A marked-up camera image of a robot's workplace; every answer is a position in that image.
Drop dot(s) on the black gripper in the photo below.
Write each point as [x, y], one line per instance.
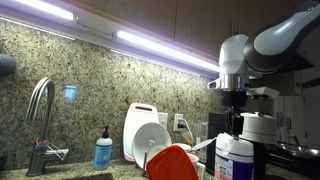
[235, 98]

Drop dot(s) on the white Lysol wipe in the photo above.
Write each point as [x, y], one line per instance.
[228, 140]

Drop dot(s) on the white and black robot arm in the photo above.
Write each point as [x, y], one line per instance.
[233, 56]

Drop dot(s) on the Lysol wipes container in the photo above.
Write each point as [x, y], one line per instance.
[233, 163]

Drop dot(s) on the orange plastic container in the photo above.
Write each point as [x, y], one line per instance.
[170, 166]

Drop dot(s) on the grey and black coffee machine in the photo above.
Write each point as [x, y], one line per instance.
[258, 128]

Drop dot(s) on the mug with white interior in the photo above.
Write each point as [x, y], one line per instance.
[181, 146]

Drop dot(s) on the white ceramic bowl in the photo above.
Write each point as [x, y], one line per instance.
[150, 136]

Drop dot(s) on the long under-cabinet light bar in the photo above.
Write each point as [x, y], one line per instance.
[166, 50]

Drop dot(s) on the blue label soap bottle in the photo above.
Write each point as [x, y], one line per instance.
[102, 151]

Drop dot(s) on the steel kitchen faucet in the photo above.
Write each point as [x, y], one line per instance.
[41, 110]

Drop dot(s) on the short under-cabinet light bar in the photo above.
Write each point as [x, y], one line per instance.
[46, 8]

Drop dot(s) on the grey rounded object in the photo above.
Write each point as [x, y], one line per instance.
[6, 65]

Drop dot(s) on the white wall outlet with plug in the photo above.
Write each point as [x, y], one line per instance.
[178, 121]

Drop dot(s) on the white wall plate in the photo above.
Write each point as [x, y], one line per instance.
[163, 120]

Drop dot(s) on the wooden wall cabinet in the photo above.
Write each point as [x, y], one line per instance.
[186, 20]

